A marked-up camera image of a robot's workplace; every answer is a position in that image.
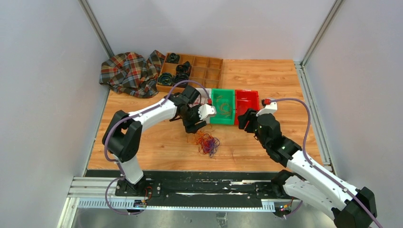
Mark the rolled blue yellow floral cloth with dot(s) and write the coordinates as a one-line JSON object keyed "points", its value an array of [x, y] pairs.
{"points": [[165, 79]]}

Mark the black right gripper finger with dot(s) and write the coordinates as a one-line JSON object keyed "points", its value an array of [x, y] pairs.
{"points": [[242, 121], [251, 126]]}

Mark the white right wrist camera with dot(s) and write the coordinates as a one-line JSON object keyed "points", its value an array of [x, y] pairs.
{"points": [[270, 108]]}

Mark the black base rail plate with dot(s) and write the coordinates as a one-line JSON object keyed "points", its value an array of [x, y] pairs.
{"points": [[196, 189]]}

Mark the rolled dark floral cloth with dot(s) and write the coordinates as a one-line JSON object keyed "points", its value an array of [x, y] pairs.
{"points": [[179, 78]]}

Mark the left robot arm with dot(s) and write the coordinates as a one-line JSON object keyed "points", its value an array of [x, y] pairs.
{"points": [[122, 138]]}

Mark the plaid cloth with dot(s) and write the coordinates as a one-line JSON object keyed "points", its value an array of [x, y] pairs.
{"points": [[132, 74]]}

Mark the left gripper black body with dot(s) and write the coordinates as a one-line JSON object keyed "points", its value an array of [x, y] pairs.
{"points": [[191, 117]]}

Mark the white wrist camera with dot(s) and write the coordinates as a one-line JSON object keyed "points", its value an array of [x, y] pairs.
{"points": [[270, 108], [206, 111]]}

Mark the wooden compartment tray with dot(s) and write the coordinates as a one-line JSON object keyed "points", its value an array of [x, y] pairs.
{"points": [[206, 71]]}

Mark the right aluminium frame post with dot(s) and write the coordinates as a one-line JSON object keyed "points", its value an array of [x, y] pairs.
{"points": [[322, 30]]}

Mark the white plastic bin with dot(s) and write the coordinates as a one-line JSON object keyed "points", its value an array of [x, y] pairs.
{"points": [[203, 97]]}

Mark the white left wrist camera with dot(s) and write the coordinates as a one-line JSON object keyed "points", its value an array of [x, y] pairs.
{"points": [[206, 111]]}

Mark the rolled dark cloth top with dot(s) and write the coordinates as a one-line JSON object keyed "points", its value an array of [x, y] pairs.
{"points": [[173, 58]]}

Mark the left aluminium frame post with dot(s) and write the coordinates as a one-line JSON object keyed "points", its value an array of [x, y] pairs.
{"points": [[96, 26]]}

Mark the red plastic bin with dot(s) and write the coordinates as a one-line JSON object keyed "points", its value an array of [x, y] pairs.
{"points": [[245, 99]]}

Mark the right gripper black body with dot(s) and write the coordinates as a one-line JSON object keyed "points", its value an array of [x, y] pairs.
{"points": [[256, 133]]}

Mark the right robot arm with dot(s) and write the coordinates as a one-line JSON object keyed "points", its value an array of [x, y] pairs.
{"points": [[303, 178]]}

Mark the aluminium frame post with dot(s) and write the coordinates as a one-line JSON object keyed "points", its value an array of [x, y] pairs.
{"points": [[96, 26], [322, 30]]}

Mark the rolled dark cloth middle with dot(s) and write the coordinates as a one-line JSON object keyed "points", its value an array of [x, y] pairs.
{"points": [[184, 68]]}

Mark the green plastic bin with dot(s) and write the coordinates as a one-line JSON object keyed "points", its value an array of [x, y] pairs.
{"points": [[224, 102]]}

